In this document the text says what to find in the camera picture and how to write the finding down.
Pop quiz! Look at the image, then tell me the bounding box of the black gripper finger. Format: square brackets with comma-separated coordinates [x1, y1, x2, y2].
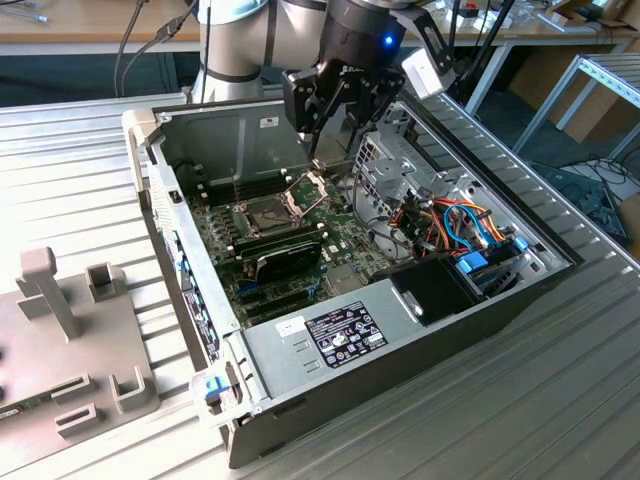
[281, 68, 351, 161]
[347, 67, 408, 157]

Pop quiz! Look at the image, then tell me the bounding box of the CPU socket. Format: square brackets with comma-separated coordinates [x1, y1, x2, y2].
[236, 193, 298, 237]

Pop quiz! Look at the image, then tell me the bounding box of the metal drive cage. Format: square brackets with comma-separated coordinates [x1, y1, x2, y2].
[351, 97, 484, 225]

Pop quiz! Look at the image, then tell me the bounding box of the black RAM slot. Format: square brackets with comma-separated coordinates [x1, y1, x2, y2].
[198, 169, 287, 185]
[239, 235, 329, 261]
[234, 226, 325, 252]
[232, 222, 321, 247]
[201, 183, 293, 206]
[200, 178, 291, 199]
[199, 173, 289, 192]
[236, 230, 328, 257]

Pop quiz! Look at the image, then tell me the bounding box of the small white box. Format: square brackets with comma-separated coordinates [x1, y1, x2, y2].
[457, 7, 514, 31]

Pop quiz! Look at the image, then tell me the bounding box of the black stand pole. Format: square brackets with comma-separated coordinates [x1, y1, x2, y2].
[455, 0, 518, 104]

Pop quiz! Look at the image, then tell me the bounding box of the green motherboard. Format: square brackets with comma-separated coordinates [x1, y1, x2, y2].
[188, 167, 419, 329]

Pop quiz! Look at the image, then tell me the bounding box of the brown cardboard box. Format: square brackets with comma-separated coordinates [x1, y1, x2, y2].
[508, 45, 640, 145]
[616, 193, 640, 247]

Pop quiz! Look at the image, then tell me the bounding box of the silver chipset heat sink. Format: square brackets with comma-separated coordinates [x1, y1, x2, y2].
[323, 263, 365, 297]

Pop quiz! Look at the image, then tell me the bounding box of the black expansion slot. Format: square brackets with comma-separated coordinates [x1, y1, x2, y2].
[245, 298, 314, 322]
[242, 287, 310, 309]

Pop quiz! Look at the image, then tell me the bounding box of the black plastic air shroud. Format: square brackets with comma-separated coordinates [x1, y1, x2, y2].
[368, 251, 489, 328]

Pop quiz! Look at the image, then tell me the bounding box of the black rating label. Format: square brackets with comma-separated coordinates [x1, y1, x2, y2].
[303, 299, 390, 370]

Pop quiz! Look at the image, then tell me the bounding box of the wooden desk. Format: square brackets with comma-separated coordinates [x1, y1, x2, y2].
[0, 0, 640, 115]

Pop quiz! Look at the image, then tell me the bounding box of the silver power supply unit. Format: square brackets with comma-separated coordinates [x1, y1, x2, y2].
[238, 277, 427, 402]

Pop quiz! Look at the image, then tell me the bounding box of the open black PC case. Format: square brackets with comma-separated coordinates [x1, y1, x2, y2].
[122, 84, 586, 470]

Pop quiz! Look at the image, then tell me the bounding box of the blue case latch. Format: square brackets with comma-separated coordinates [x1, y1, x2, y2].
[202, 375, 225, 402]

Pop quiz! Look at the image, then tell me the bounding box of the grey parts rack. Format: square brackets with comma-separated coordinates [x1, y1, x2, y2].
[0, 245, 162, 479]

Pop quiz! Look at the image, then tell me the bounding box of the green RAM stick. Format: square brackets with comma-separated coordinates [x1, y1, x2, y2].
[0, 392, 55, 417]

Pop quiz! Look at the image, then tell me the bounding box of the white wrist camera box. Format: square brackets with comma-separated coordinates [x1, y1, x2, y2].
[401, 46, 457, 100]

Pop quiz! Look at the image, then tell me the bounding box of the black camera bracket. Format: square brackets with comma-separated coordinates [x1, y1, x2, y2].
[394, 7, 459, 76]

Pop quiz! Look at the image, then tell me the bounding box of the grey cable with plug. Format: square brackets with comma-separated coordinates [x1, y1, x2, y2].
[113, 0, 202, 97]

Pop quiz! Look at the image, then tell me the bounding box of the blue wire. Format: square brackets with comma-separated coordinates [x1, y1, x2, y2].
[441, 199, 494, 254]

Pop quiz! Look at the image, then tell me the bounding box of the aluminium frame table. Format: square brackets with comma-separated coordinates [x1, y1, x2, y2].
[513, 52, 640, 162]

